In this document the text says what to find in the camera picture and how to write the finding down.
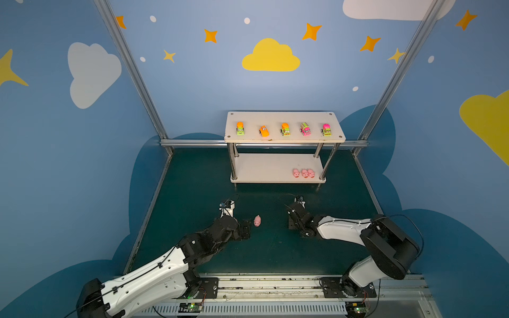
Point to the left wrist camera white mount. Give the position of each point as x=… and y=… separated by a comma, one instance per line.
x=227, y=208

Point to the white two-tier shelf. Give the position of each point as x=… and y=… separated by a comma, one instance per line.
x=278, y=131

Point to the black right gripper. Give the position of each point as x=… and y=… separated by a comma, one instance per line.
x=296, y=216

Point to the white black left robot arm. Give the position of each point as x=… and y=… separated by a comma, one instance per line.
x=170, y=276

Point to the aluminium cage frame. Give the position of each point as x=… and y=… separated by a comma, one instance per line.
x=106, y=11

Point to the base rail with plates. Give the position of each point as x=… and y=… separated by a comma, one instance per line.
x=298, y=295

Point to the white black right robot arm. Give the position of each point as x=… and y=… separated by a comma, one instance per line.
x=391, y=252

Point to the orange yellow toy car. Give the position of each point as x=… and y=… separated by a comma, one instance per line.
x=264, y=132

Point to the pink drum green toy truck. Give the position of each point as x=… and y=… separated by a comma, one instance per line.
x=326, y=130

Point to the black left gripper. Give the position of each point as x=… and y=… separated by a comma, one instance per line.
x=242, y=230

